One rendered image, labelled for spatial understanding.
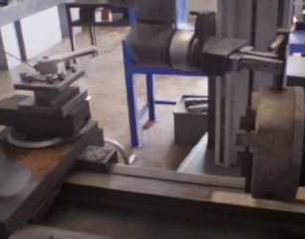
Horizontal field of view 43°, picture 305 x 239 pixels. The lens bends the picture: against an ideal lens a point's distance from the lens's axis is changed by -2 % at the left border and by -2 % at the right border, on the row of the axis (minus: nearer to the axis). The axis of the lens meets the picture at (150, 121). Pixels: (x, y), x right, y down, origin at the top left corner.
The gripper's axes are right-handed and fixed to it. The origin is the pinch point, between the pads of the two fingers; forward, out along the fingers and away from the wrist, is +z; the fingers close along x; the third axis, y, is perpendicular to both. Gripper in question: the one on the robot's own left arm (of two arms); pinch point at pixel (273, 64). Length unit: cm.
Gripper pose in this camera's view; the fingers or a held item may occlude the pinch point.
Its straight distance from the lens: 82.3
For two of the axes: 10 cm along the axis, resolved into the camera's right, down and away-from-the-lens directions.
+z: 8.5, 2.2, -4.7
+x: -5.2, 3.9, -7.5
